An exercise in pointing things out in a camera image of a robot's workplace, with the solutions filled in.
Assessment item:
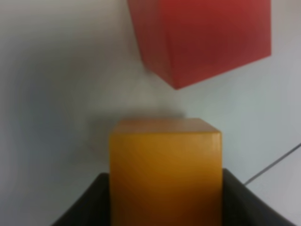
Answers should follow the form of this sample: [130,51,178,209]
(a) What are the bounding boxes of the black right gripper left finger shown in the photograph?
[53,173,111,226]

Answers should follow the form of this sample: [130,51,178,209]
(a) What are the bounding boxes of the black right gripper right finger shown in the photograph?
[222,169,293,226]

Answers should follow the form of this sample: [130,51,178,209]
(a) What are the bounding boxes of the red cube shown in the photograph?
[128,0,271,89]

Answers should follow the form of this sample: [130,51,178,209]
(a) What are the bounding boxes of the orange cube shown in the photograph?
[109,118,222,226]

